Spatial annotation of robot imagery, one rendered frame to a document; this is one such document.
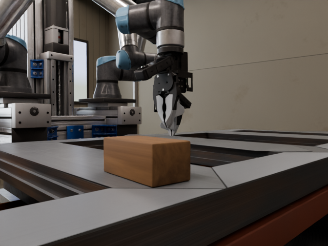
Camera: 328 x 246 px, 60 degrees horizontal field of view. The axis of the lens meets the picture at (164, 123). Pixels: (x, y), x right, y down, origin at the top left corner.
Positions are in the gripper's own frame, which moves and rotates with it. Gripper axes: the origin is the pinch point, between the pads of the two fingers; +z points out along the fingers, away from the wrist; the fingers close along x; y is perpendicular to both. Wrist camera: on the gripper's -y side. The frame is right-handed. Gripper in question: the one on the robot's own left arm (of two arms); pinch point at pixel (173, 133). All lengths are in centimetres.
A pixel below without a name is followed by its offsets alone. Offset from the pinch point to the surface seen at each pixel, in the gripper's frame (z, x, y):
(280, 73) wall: -54, -67, -246
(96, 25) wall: -167, -376, -186
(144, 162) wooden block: -2, 55, 60
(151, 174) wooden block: -1, 56, 61
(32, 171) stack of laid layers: 2, 28, 64
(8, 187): 14, -12, 57
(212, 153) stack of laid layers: 2.7, 34.2, 19.8
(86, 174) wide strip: 0, 45, 62
